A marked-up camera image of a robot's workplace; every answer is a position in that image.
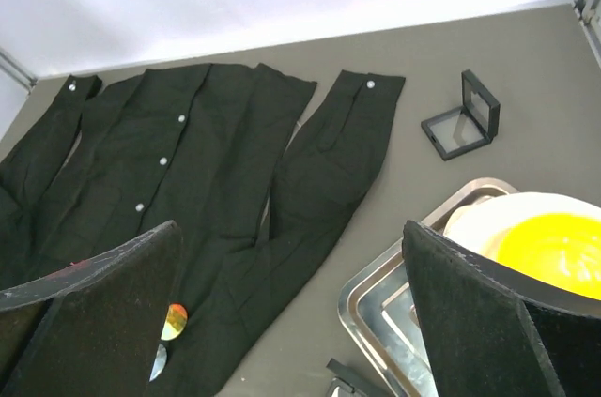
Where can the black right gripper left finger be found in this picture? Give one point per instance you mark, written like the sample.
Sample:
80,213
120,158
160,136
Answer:
93,328

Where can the open black display box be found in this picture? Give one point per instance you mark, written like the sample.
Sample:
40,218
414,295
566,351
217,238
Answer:
471,125

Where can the round portrait brooch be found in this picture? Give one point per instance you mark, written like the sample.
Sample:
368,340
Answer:
159,362

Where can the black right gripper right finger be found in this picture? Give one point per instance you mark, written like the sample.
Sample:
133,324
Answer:
491,331

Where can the yellow bowl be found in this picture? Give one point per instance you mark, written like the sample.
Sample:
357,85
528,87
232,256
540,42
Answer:
560,249

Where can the white bowl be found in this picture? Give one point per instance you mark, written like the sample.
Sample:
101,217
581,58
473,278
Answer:
482,227

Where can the stainless steel tray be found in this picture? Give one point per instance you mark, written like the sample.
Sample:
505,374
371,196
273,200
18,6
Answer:
376,308

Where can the black display box near tray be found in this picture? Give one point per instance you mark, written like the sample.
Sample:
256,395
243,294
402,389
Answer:
347,382

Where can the black button-up shirt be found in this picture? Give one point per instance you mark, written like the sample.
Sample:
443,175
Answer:
260,196

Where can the iridescent round brooch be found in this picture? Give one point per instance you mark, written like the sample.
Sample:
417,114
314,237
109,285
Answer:
175,322

